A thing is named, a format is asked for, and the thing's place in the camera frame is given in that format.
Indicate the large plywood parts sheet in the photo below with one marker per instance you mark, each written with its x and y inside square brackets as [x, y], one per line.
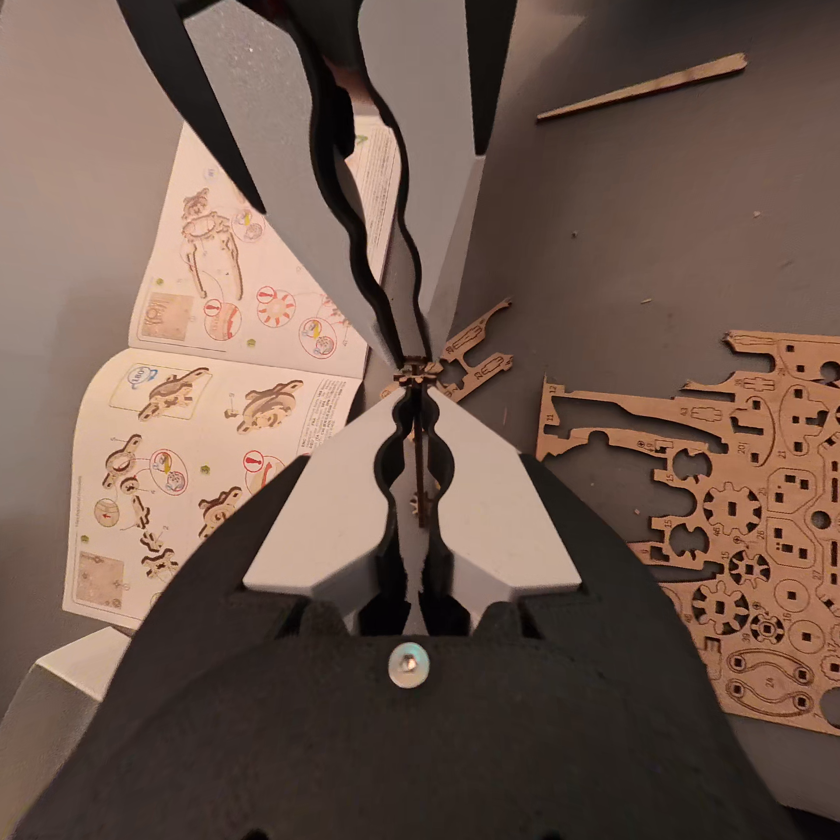
[715, 472]

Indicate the small wooden gear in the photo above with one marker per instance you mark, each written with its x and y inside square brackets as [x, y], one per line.
[413, 362]

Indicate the white cardboard box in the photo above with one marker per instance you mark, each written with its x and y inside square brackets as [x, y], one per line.
[52, 676]

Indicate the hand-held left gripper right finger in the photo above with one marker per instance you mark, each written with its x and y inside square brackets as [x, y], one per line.
[512, 525]

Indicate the wooden model shaft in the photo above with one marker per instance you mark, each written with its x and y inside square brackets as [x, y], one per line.
[420, 459]

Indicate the instruction booklet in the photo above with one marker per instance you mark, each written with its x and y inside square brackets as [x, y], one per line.
[216, 426]

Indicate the small plywood sheet fragment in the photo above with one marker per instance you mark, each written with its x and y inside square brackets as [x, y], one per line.
[472, 367]

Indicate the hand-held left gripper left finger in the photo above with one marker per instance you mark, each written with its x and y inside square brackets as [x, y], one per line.
[315, 525]

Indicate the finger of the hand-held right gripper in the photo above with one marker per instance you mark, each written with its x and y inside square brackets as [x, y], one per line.
[275, 131]
[436, 98]

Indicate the long wooden stick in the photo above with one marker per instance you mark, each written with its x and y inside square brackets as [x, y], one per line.
[643, 85]

